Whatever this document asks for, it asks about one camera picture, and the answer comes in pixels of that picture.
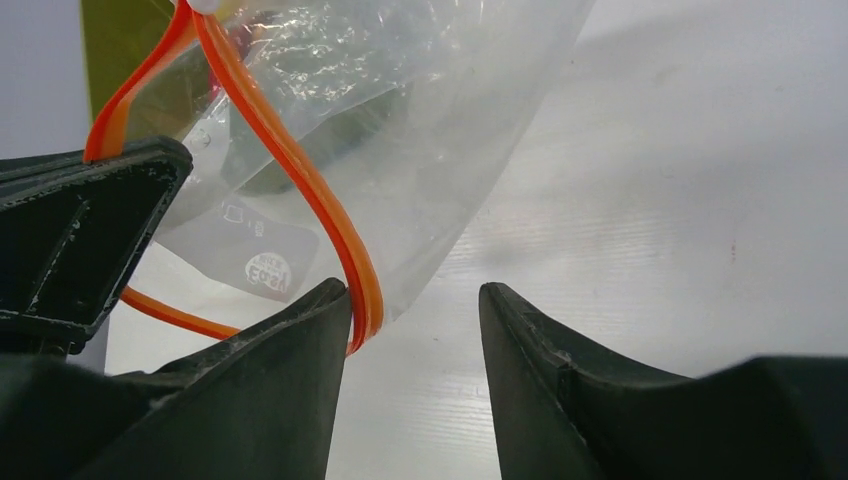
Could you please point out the olive green plastic basket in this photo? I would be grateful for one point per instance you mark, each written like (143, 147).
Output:
(117, 36)

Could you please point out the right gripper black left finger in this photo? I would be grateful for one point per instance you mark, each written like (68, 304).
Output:
(259, 405)

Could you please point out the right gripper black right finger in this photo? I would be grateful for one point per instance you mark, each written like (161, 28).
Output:
(566, 407)

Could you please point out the clear zip bag orange zipper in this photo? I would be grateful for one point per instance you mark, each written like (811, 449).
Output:
(336, 137)

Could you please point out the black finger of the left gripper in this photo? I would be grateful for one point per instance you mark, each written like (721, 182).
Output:
(72, 234)

